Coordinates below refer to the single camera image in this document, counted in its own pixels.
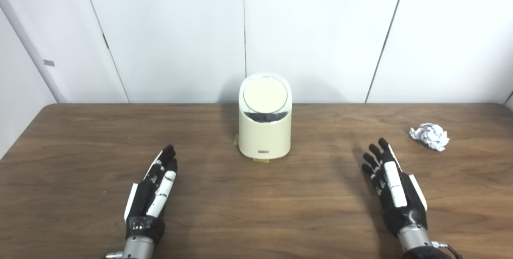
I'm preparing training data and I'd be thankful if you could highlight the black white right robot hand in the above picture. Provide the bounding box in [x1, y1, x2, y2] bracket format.
[362, 138, 428, 237]

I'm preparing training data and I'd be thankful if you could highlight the white paper ball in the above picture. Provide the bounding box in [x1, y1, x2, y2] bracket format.
[409, 123, 450, 152]

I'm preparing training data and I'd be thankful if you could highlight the cream-colored trash bin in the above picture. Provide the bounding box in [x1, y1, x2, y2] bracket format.
[238, 73, 293, 159]

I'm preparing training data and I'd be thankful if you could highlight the cream round bin lid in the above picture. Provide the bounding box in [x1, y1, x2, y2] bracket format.
[243, 78, 288, 113]

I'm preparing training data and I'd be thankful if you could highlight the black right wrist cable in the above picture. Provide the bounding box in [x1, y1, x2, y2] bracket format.
[435, 242, 463, 259]

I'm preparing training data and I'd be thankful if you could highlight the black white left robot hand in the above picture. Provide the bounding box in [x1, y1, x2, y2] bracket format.
[123, 144, 178, 245]

